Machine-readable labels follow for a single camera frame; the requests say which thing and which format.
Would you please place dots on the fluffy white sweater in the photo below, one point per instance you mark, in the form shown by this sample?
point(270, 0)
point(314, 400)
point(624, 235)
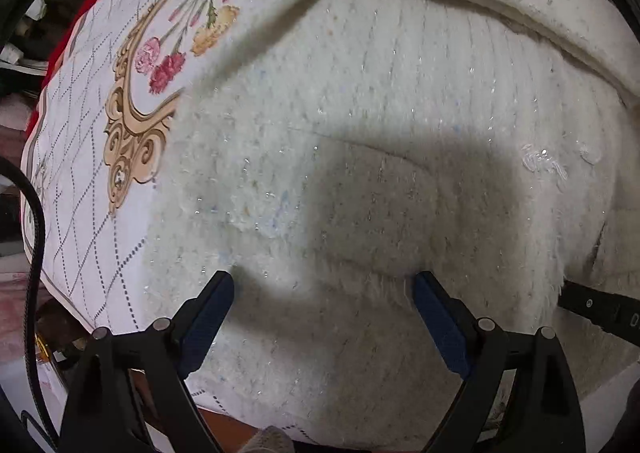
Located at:
point(400, 183)

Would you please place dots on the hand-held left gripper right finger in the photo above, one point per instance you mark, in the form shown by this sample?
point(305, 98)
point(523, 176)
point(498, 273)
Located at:
point(445, 328)

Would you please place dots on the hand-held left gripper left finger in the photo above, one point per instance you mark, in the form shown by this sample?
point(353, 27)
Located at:
point(207, 315)

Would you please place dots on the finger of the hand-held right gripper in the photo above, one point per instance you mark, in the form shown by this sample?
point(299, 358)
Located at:
point(600, 308)

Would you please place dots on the floral quilted bed cover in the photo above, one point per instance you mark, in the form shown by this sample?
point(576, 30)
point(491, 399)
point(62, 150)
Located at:
point(130, 133)

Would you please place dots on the red bed sheet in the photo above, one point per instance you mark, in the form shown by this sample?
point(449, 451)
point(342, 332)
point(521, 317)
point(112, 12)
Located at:
point(60, 48)

